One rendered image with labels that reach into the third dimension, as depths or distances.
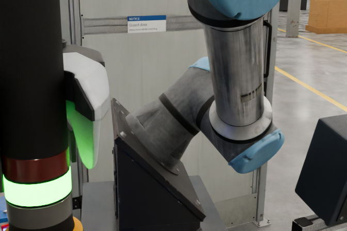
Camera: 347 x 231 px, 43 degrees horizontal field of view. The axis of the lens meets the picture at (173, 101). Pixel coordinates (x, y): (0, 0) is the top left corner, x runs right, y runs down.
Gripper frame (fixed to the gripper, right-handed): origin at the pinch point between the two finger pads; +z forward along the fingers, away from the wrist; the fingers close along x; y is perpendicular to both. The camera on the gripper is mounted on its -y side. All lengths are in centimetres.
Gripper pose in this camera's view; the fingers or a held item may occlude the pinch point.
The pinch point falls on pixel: (34, 96)
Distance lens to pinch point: 20.0
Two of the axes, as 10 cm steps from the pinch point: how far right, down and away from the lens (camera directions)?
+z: 4.2, 2.5, -8.7
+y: -0.1, 9.6, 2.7
